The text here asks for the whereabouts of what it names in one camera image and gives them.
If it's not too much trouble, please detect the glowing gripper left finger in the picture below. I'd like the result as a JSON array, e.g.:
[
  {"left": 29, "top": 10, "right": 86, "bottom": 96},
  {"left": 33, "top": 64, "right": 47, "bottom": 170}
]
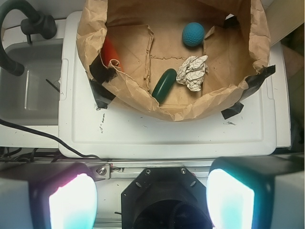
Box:
[{"left": 0, "top": 162, "right": 98, "bottom": 229}]

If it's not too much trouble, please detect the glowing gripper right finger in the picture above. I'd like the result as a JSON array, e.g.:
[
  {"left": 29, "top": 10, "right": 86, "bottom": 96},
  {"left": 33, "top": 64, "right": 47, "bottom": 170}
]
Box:
[{"left": 206, "top": 156, "right": 305, "bottom": 229}]

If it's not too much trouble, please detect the crumpled white paper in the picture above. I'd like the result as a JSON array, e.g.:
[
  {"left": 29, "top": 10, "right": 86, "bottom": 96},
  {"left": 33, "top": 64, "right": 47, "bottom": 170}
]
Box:
[{"left": 176, "top": 55, "right": 209, "bottom": 92}]

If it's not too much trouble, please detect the grey sink basin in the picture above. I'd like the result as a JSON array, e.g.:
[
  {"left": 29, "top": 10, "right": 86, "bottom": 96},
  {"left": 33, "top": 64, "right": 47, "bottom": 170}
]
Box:
[{"left": 0, "top": 39, "right": 63, "bottom": 125}]

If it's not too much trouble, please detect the white plastic bin lid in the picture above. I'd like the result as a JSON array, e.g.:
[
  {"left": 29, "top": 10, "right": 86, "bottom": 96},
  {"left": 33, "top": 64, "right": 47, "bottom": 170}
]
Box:
[{"left": 58, "top": 11, "right": 281, "bottom": 159}]

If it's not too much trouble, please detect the dark green cucumber toy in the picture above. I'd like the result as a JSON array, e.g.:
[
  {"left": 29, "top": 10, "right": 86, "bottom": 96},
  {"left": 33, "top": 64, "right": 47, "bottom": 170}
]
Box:
[{"left": 152, "top": 68, "right": 177, "bottom": 104}]

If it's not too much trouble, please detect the orange carrot toy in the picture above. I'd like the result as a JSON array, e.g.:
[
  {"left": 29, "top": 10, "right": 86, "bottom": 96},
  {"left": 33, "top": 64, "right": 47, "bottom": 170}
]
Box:
[{"left": 100, "top": 36, "right": 123, "bottom": 71}]

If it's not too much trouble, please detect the blue dimpled ball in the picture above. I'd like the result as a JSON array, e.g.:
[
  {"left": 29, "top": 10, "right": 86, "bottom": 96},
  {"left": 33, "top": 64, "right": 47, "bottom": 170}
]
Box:
[{"left": 182, "top": 22, "right": 205, "bottom": 47}]

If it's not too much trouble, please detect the black faucet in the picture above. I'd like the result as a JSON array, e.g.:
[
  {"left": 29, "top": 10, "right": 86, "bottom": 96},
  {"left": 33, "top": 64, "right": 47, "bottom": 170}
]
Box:
[{"left": 0, "top": 0, "right": 57, "bottom": 76}]

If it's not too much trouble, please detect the brown paper bag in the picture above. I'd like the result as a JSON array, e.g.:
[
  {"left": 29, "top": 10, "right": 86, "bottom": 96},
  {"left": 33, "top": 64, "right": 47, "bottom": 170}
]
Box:
[{"left": 77, "top": 0, "right": 275, "bottom": 122}]

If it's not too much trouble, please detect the aluminium extrusion rail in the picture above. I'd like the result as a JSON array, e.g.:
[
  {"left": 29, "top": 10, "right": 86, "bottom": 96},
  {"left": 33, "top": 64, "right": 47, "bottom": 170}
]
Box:
[{"left": 85, "top": 159, "right": 213, "bottom": 180}]

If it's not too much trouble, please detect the black cable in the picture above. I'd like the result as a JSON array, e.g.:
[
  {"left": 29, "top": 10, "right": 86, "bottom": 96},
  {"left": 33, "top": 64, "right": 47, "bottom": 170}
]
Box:
[{"left": 0, "top": 118, "right": 105, "bottom": 160}]

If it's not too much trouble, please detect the black octagonal mount plate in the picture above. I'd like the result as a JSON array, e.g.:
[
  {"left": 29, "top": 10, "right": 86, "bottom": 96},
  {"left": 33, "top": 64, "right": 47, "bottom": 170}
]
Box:
[{"left": 121, "top": 168, "right": 213, "bottom": 229}]

